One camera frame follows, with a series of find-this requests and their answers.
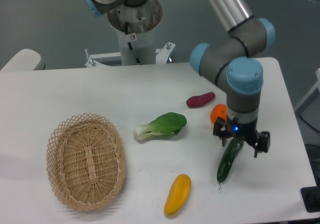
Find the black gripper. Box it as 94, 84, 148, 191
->
213, 115, 271, 158

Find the green cucumber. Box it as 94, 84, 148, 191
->
216, 138, 244, 190

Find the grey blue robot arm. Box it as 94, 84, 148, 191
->
83, 0, 276, 153

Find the orange tangerine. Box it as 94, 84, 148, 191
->
210, 104, 227, 124

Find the purple sweet potato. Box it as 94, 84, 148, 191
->
186, 92, 216, 108

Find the white furniture at right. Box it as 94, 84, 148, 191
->
294, 69, 320, 115

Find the green bok choy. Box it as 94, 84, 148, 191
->
133, 112, 187, 141

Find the yellow mango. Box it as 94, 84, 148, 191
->
163, 174, 192, 216

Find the black device at table edge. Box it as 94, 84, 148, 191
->
300, 186, 320, 213

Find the woven wicker basket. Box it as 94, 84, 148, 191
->
46, 113, 126, 211

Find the white chair back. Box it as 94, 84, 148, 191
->
1, 49, 46, 73

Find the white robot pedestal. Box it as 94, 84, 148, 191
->
85, 0, 176, 67

